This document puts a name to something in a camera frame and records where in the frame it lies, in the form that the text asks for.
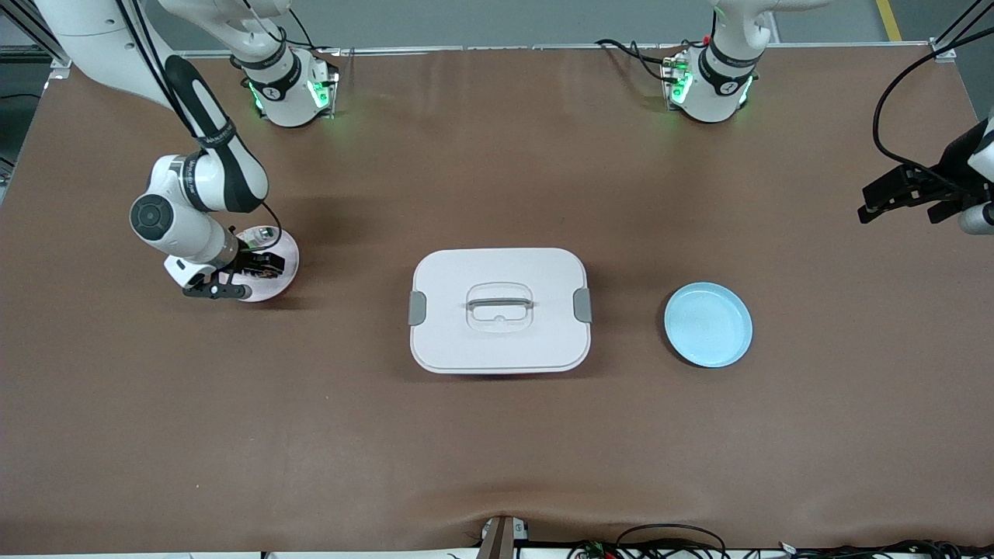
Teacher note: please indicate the pink round plate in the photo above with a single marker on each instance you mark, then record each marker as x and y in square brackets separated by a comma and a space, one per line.
[270, 289]

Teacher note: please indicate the white lidded storage box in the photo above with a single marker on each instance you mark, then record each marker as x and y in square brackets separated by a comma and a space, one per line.
[497, 349]

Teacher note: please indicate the brown table mat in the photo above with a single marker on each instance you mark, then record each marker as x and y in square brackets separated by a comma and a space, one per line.
[497, 466]

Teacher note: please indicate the green clear push-button switch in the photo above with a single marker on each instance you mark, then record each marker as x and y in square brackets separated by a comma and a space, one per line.
[265, 233]

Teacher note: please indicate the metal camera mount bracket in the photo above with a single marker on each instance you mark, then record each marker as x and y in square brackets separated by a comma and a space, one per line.
[501, 539]

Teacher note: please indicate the light blue round plate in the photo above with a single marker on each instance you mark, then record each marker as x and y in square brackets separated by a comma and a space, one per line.
[707, 326]

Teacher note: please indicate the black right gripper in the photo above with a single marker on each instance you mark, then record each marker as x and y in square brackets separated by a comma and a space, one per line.
[250, 260]

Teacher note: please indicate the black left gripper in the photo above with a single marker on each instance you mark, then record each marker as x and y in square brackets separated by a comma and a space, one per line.
[949, 168]

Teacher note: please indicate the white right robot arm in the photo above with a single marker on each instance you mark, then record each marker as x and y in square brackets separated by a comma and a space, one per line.
[178, 233]

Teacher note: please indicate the aluminium table edge rail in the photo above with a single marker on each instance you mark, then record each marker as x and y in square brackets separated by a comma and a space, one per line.
[505, 46]

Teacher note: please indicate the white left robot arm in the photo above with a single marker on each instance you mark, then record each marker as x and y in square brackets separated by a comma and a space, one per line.
[718, 93]

